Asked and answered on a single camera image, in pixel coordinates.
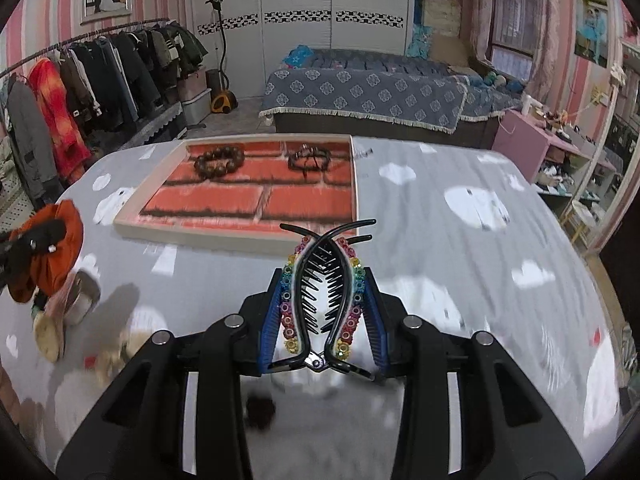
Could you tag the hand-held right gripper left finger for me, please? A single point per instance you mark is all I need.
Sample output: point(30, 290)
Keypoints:
point(272, 325)

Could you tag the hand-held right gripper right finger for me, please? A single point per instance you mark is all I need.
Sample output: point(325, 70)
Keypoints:
point(374, 330)

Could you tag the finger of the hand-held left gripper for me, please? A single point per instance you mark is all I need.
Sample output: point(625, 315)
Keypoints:
point(45, 235)

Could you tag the orange scrunchie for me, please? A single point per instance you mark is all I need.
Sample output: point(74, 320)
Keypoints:
point(70, 230)

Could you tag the rainbow beaded hair clip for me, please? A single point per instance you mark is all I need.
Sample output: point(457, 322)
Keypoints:
point(292, 305)

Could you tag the beige hair band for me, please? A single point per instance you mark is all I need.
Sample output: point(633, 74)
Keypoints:
point(82, 295)

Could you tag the beige round plush hair clip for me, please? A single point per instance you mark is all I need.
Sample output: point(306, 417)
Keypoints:
point(47, 332)

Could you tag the brick pattern tray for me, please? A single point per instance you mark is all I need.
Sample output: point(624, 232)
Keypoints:
point(210, 195)

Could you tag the grey bear printed sheet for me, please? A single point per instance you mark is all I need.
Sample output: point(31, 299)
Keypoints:
point(450, 270)

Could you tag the orange fleece coat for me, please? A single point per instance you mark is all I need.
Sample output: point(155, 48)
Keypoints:
point(55, 105)

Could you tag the lace edged cloth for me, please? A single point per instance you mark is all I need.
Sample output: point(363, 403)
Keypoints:
point(155, 127)

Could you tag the black hairpin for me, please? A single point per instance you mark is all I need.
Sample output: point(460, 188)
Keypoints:
point(362, 152)

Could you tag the row of hanging clothes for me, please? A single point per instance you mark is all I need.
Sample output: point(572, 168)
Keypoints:
point(125, 70)

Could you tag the plastic storage box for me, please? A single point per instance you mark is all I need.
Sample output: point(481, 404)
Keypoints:
point(195, 100)

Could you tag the garment steamer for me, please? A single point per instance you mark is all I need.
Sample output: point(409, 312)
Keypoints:
point(220, 95)

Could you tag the bed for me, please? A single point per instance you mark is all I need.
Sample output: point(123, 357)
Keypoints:
point(480, 120)

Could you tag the blue patterned blanket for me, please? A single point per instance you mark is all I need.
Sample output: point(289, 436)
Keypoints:
point(360, 92)

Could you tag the white stool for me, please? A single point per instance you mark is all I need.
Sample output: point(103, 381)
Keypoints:
point(582, 215)

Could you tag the pink cabinet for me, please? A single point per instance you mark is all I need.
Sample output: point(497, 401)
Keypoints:
point(520, 140)

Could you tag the beige pillow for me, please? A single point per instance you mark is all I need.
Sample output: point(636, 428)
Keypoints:
point(450, 51)

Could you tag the light blue hanging cloth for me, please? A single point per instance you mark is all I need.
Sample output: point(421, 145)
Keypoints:
point(419, 35)

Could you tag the standing mirror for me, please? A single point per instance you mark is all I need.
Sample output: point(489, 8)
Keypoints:
point(620, 140)

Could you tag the window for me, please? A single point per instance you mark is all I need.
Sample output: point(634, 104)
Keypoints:
point(510, 20)

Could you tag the pink floral curtain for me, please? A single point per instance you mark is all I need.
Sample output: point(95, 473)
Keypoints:
point(482, 5)
point(550, 30)

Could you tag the wall poster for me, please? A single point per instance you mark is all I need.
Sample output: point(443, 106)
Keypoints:
point(591, 30)

